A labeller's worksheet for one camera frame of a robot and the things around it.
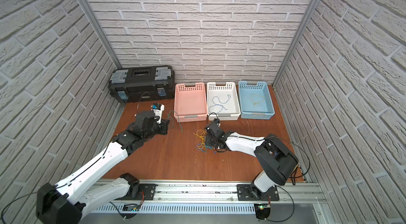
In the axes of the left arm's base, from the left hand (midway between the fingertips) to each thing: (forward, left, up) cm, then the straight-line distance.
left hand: (171, 118), depth 79 cm
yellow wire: (+23, -53, -16) cm, 60 cm away
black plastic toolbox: (+29, +24, -3) cm, 37 cm away
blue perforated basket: (+25, -54, -16) cm, 61 cm away
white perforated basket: (+25, -30, -18) cm, 43 cm away
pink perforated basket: (+24, -7, -18) cm, 31 cm away
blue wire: (+21, -29, -17) cm, 40 cm away
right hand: (-3, -21, -17) cm, 28 cm away
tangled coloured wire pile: (-8, -16, -17) cm, 25 cm away
